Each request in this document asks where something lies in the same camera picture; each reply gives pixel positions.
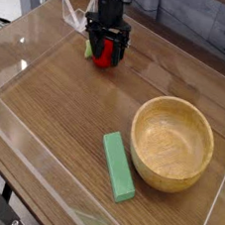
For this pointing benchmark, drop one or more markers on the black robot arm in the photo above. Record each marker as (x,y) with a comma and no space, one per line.
(110,12)

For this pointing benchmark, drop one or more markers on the clear acrylic enclosure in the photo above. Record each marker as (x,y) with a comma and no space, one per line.
(56,107)

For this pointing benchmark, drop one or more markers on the green rectangular block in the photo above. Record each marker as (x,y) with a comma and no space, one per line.
(120,176)

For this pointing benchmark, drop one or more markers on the red plush strawberry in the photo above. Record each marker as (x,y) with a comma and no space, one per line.
(105,59)

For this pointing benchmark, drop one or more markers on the wooden bowl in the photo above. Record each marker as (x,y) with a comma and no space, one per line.
(171,143)

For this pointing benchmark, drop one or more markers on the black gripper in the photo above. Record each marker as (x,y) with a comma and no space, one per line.
(97,31)

